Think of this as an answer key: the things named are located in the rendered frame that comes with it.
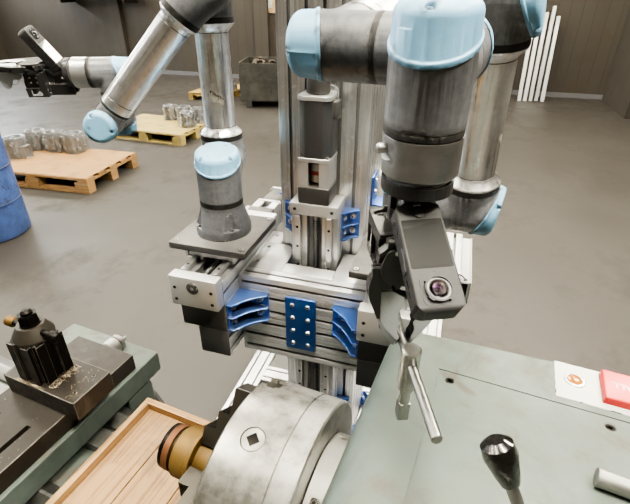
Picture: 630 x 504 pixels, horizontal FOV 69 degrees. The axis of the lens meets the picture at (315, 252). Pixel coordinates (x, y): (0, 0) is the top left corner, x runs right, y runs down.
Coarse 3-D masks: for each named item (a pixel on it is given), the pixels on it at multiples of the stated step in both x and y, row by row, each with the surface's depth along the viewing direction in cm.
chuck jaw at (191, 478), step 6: (192, 468) 71; (186, 474) 70; (192, 474) 70; (198, 474) 70; (180, 480) 69; (186, 480) 69; (192, 480) 69; (198, 480) 69; (180, 486) 69; (186, 486) 68; (192, 486) 68; (180, 492) 70; (186, 492) 68; (192, 492) 68; (180, 498) 67; (186, 498) 67; (192, 498) 67
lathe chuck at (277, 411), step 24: (264, 384) 70; (288, 384) 72; (240, 408) 64; (264, 408) 64; (288, 408) 64; (240, 432) 61; (264, 432) 61; (288, 432) 61; (216, 456) 59; (240, 456) 59; (264, 456) 58; (216, 480) 58; (240, 480) 57; (264, 480) 57
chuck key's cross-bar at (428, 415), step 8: (400, 320) 56; (400, 328) 55; (400, 336) 54; (400, 344) 53; (408, 368) 50; (416, 368) 50; (416, 376) 49; (416, 384) 48; (416, 392) 47; (424, 392) 47; (424, 400) 46; (424, 408) 45; (424, 416) 45; (432, 416) 45; (432, 424) 44; (432, 432) 43; (440, 432) 43; (432, 440) 43; (440, 440) 43
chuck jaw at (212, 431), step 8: (248, 384) 74; (272, 384) 73; (280, 384) 74; (240, 392) 71; (248, 392) 71; (240, 400) 71; (224, 408) 74; (232, 408) 72; (224, 416) 72; (208, 424) 74; (216, 424) 72; (224, 424) 72; (208, 432) 73; (216, 432) 72; (208, 440) 73; (216, 440) 72
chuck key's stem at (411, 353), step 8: (408, 344) 51; (416, 344) 51; (408, 352) 50; (416, 352) 50; (400, 360) 51; (408, 360) 50; (416, 360) 50; (400, 368) 51; (400, 376) 52; (408, 376) 51; (400, 384) 52; (408, 384) 52; (400, 392) 54; (408, 392) 52; (400, 400) 54; (408, 400) 54; (400, 408) 55; (408, 408) 55; (400, 416) 55; (408, 416) 56
